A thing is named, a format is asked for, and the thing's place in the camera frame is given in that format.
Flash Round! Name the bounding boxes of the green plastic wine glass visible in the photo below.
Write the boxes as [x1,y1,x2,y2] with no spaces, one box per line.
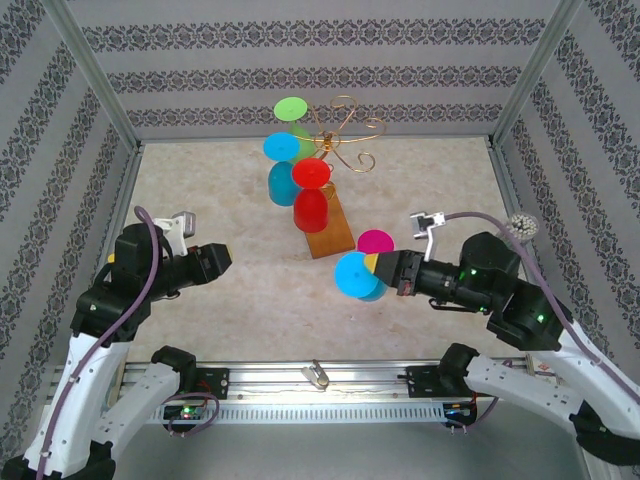
[274,97,317,159]

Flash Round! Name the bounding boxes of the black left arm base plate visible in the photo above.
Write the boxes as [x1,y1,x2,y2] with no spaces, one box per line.
[194,367,231,400]

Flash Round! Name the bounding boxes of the aluminium frame post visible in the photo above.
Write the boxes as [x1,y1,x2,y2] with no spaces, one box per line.
[489,0,586,149]
[39,0,144,154]

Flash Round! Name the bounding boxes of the clear jar of white sticks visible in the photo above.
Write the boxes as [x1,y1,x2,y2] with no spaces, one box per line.
[499,212,540,245]

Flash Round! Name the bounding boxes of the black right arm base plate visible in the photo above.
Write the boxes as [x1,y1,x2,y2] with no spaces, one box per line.
[407,363,496,400]

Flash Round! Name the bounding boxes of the blue plastic wine glass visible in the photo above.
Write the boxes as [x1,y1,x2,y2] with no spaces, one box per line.
[333,251,390,304]
[263,132,302,208]

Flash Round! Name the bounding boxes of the white slotted cable duct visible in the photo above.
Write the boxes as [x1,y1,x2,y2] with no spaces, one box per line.
[144,402,446,426]

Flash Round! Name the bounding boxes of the gold wire wine glass rack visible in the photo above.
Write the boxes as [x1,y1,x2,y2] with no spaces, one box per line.
[292,95,386,260]

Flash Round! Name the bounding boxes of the small metal clip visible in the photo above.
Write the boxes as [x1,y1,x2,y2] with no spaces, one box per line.
[301,359,331,390]

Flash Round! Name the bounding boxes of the red plastic wine glass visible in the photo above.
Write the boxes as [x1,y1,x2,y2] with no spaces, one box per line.
[292,158,332,234]

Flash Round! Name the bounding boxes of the aluminium mounting rail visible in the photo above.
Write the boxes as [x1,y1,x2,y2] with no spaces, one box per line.
[49,360,564,402]

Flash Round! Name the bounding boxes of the pink plastic wine glass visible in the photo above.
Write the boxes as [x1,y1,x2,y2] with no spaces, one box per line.
[356,228,396,256]

